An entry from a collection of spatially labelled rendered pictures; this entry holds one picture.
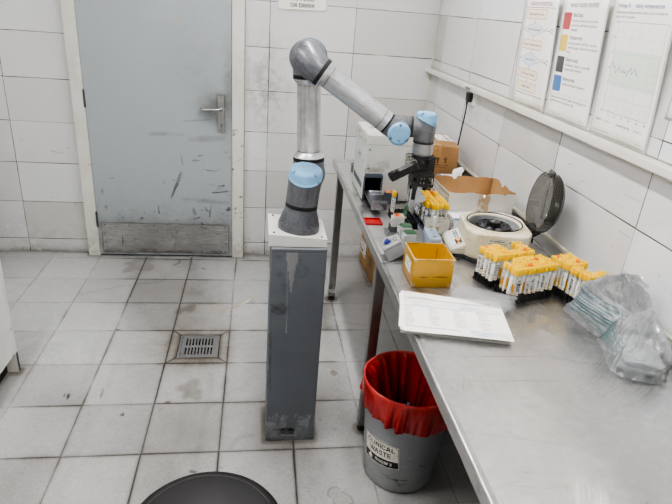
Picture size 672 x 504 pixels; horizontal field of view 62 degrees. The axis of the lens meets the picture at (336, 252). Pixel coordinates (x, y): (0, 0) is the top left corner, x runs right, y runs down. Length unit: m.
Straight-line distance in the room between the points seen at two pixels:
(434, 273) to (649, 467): 0.79
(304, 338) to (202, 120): 1.92
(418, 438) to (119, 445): 1.19
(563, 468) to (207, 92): 2.98
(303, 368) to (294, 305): 0.29
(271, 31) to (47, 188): 1.75
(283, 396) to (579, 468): 1.33
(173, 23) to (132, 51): 0.29
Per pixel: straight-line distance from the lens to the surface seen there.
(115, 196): 3.90
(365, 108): 1.89
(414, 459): 2.17
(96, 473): 2.42
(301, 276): 2.02
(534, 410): 1.37
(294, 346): 2.17
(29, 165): 4.06
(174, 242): 3.94
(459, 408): 1.31
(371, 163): 2.46
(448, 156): 2.93
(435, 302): 1.67
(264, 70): 3.66
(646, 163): 1.78
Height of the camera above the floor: 1.67
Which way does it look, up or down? 24 degrees down
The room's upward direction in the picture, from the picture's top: 5 degrees clockwise
